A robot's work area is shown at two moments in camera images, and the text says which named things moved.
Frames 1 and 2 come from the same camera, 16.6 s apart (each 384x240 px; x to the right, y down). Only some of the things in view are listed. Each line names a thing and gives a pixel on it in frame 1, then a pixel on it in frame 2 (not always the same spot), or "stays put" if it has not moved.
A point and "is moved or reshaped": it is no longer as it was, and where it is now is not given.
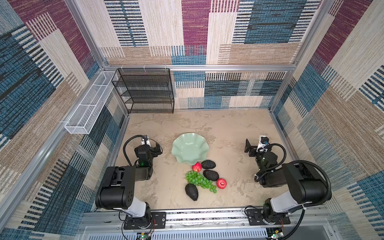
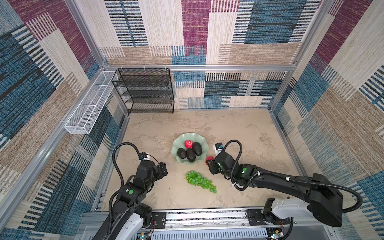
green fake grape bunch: x=195 y=177 stays put
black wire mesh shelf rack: x=145 y=90 stays put
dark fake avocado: x=211 y=175 to x=190 y=155
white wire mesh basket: x=86 y=112 stays put
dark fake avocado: x=208 y=164 is moved or reshaped
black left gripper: x=154 y=151 to x=162 y=168
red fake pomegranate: x=221 y=183 to x=188 y=144
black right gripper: x=253 y=149 to x=212 y=167
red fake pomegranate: x=197 y=167 to x=208 y=159
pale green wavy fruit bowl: x=190 y=148 stays put
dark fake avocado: x=191 y=191 to x=181 y=153
